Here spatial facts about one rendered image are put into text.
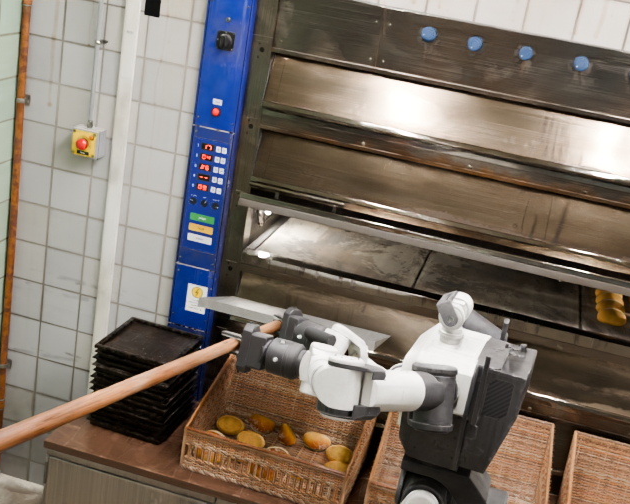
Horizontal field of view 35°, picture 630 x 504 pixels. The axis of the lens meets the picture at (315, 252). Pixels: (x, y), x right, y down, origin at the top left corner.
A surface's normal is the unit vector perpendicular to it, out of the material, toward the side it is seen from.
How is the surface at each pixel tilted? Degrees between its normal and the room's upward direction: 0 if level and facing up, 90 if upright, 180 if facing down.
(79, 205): 90
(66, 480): 90
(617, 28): 90
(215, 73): 90
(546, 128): 70
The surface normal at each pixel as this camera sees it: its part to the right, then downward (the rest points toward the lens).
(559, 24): -0.25, 0.28
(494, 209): -0.18, -0.06
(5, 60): 0.96, 0.23
